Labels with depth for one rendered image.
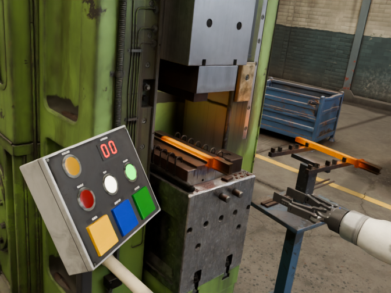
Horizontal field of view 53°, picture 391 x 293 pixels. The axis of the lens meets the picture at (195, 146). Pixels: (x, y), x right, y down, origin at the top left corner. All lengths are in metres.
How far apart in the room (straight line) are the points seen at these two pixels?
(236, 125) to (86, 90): 0.75
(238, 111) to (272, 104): 3.71
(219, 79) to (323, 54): 8.41
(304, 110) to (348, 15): 4.61
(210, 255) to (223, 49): 0.82
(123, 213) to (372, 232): 0.67
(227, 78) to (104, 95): 0.45
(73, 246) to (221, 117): 1.02
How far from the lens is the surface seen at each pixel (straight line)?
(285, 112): 5.39
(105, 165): 1.05
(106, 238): 0.99
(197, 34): 1.32
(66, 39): 1.57
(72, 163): 0.96
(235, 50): 1.47
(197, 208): 1.47
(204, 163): 1.51
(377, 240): 1.17
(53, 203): 0.94
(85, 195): 0.97
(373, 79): 9.30
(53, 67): 1.64
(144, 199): 1.14
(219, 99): 1.77
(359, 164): 1.85
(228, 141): 1.79
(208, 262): 1.68
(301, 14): 10.14
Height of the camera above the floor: 1.53
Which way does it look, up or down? 19 degrees down
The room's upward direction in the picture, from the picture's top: 6 degrees clockwise
